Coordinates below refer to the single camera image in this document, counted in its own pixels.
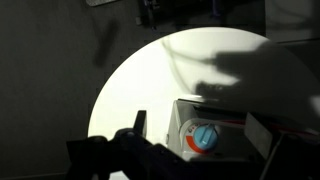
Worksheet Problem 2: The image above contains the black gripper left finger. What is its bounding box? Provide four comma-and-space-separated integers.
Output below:
133, 110, 148, 137

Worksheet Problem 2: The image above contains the grey padded gripper right finger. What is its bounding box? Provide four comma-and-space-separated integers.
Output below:
244, 112, 283, 161

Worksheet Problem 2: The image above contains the white toy stove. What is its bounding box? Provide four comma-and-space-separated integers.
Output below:
165, 97, 320, 162

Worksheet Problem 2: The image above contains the blue stove knob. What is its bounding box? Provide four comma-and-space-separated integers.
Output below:
193, 122, 220, 151

